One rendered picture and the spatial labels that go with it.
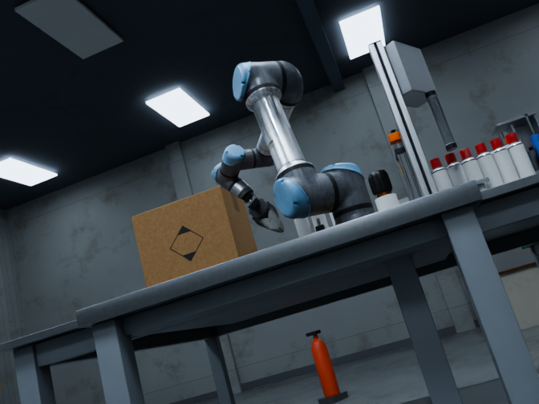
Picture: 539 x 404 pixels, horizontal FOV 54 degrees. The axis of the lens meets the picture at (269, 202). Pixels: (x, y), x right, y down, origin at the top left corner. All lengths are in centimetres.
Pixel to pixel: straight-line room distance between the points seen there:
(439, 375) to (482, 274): 28
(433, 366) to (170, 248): 81
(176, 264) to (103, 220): 946
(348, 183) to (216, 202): 39
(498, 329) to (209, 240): 83
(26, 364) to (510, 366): 116
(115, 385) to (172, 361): 893
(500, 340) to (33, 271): 1117
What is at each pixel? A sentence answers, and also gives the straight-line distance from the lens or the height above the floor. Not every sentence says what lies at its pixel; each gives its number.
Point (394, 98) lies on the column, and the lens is 183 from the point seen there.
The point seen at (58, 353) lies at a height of 77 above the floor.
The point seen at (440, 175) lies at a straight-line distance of 188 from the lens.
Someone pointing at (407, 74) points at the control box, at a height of 134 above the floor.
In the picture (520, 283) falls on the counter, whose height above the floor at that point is 51.
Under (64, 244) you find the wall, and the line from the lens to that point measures 1147.
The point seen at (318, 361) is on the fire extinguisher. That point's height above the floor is 37.
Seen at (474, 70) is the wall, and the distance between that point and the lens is 993.
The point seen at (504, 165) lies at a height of 98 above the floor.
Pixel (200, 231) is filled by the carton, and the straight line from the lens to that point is 157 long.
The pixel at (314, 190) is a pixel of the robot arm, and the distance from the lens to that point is 143.
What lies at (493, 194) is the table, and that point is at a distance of 125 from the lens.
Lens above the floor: 64
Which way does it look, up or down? 14 degrees up
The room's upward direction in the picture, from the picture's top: 16 degrees counter-clockwise
